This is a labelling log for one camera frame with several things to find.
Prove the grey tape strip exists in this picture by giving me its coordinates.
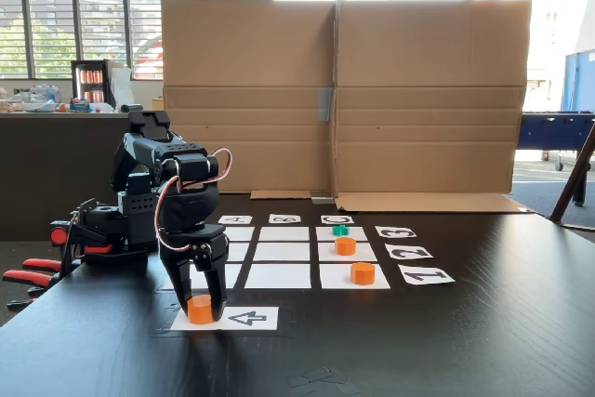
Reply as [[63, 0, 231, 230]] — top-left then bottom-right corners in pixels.
[[316, 87, 334, 123]]

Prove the paper sheet number 3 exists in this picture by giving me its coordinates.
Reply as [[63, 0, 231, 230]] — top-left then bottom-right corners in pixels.
[[374, 225, 417, 239]]

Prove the blue panel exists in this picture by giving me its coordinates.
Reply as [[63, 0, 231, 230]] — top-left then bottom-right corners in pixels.
[[560, 48, 595, 112]]

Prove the camera tripod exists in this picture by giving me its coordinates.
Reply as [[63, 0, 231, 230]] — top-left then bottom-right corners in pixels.
[[549, 125, 595, 224]]

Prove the white paper grid square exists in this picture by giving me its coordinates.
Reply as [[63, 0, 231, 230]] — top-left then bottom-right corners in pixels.
[[258, 226, 311, 242], [315, 226, 369, 243], [244, 263, 312, 290], [319, 263, 391, 290], [317, 242, 378, 262], [222, 226, 256, 242], [253, 242, 311, 262], [226, 242, 253, 262]]

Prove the blue foosball table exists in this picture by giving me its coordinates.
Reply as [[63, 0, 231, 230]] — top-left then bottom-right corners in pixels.
[[516, 111, 595, 206]]

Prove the white arrow paper sheet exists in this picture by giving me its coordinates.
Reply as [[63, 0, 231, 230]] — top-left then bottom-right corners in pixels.
[[169, 306, 280, 332]]

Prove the dark counter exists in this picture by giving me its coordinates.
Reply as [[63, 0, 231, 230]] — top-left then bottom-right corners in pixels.
[[0, 111, 165, 243]]

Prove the large brown cardboard screen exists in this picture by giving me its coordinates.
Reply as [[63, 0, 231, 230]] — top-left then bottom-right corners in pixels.
[[160, 0, 536, 215]]

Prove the orange round token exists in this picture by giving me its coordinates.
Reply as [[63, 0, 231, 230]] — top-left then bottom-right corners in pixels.
[[186, 295, 216, 324], [334, 236, 358, 258], [350, 261, 377, 286]]

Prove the black mini fridge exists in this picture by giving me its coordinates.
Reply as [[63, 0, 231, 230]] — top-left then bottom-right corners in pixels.
[[71, 60, 117, 109]]

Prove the black framed window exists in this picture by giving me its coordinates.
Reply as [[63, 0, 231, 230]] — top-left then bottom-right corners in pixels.
[[0, 0, 174, 81]]

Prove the paper sheet number 1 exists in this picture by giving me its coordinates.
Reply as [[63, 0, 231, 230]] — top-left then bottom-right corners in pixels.
[[397, 264, 456, 285]]

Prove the paper sheet number 2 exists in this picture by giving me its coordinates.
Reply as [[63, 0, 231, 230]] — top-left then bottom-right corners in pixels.
[[384, 244, 434, 260]]

